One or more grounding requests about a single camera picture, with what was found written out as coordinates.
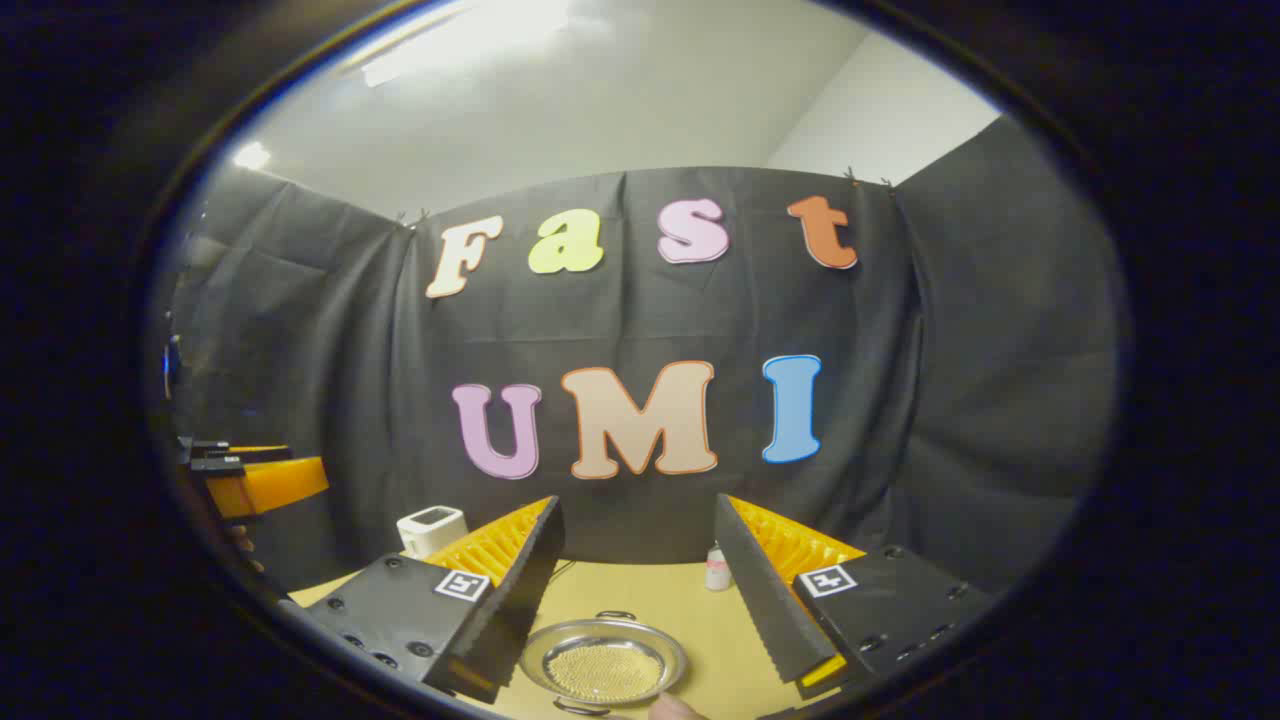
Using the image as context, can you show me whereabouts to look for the pile of yellow soybeans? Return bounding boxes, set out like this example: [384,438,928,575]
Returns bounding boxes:
[545,643,666,701]

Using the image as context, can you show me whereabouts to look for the steel pot with black handles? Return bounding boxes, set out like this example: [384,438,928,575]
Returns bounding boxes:
[520,610,689,717]

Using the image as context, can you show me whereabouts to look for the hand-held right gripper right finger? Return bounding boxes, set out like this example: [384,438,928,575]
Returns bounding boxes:
[714,493,991,701]

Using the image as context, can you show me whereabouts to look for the white toaster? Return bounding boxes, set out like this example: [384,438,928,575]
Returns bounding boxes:
[397,505,469,559]

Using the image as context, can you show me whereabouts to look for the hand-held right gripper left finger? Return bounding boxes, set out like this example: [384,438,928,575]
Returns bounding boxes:
[300,495,566,704]

